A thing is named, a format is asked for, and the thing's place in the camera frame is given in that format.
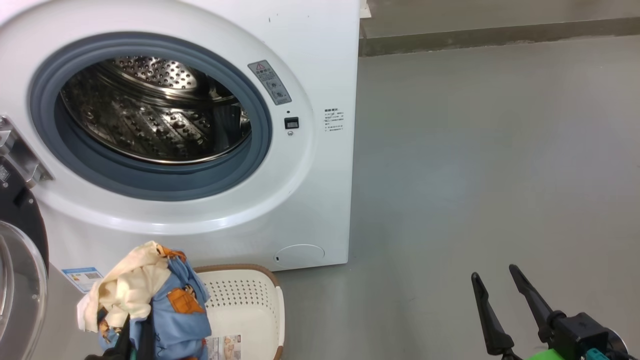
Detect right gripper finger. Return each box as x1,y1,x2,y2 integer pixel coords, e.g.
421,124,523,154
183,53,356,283
471,272,516,357
509,264,566,346

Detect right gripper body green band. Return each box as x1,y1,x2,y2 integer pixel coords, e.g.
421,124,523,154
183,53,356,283
502,348,571,360

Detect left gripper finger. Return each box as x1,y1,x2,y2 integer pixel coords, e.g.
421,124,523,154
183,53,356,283
82,315,132,360
136,306,156,360

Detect blue cartoon print garment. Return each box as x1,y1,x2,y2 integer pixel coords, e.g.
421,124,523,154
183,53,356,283
97,249,212,360

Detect cream fabric garment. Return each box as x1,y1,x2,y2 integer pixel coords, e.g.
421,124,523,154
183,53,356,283
76,241,173,334

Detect black round glass washer door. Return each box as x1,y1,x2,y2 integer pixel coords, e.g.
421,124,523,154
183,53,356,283
0,155,51,360

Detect printed basket label sticker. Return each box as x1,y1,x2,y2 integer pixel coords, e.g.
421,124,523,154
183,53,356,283
205,334,243,360

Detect cream perforated laundry basket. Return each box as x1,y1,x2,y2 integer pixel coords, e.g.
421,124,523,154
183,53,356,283
192,264,286,360

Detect grey rubber door gasket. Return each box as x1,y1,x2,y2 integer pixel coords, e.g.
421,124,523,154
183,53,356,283
27,32,274,202

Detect white front-load washing machine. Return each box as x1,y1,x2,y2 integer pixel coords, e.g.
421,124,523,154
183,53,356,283
0,0,362,297

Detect metal washer door hinge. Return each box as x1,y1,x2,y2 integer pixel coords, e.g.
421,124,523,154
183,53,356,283
0,115,54,189

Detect blue energy label sticker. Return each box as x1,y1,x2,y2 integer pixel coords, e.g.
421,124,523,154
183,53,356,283
61,266,104,294

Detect round white filter cover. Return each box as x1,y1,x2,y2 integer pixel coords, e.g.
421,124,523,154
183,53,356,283
274,244,326,269

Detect steel perforated washer drum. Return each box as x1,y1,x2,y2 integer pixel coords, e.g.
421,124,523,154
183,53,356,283
60,56,252,166

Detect grey warning label sticker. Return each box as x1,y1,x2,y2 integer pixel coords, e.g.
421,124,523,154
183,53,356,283
247,60,293,106

